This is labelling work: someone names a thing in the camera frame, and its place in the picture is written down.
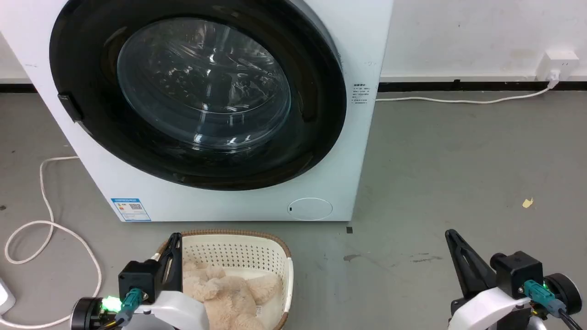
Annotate white front-load washing machine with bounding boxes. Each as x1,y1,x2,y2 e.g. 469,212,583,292
0,0,394,223

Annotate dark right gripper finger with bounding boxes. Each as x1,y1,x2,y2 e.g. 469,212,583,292
445,229,497,299

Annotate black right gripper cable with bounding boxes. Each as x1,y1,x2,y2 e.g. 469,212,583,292
557,306,587,330

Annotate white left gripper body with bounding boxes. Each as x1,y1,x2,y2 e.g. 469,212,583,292
132,291,210,330

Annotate black plastic handle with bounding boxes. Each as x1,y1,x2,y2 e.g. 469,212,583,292
57,93,84,123

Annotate thin white power cord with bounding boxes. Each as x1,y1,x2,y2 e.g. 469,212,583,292
376,85,553,105

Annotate teal cable connector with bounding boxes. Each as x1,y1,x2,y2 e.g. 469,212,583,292
115,288,144,327
524,280,567,318

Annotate white wall socket box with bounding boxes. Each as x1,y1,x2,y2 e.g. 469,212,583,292
537,49,579,82

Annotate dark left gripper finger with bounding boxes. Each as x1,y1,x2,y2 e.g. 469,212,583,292
155,243,170,294
166,232,183,294

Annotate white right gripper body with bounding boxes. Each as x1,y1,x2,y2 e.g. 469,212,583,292
448,286,532,330

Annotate round white filter cover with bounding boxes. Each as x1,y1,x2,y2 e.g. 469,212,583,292
288,198,333,221

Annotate beige plush toy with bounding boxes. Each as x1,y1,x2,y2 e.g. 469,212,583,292
183,261,282,330

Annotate round black glass washer door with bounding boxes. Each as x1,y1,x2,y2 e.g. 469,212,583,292
49,0,347,191

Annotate small printed text sticker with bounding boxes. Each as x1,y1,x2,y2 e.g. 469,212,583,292
351,83,369,105

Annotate teal left cable connector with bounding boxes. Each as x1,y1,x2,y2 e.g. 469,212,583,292
115,288,144,327

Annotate white perforated laundry basket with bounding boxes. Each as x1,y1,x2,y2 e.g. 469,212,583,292
156,229,294,330

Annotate teal right cable connector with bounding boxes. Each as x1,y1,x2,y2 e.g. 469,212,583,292
524,280,567,318

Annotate long white looped floor cable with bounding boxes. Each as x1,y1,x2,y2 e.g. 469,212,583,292
4,156,102,330

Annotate blue energy label sticker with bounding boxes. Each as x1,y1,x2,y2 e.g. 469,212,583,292
111,198,151,222

